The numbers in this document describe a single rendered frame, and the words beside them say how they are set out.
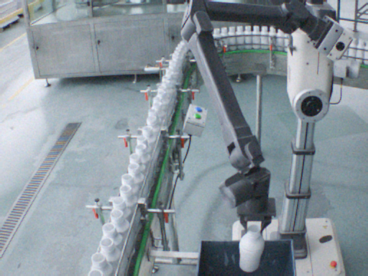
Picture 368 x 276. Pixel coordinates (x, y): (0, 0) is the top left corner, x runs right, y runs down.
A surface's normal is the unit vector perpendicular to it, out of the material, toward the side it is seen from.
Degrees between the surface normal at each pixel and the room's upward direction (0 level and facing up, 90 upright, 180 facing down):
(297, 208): 90
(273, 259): 90
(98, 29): 90
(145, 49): 90
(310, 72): 101
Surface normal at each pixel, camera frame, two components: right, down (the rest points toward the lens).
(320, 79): -0.10, 0.66
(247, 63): 0.03, 0.49
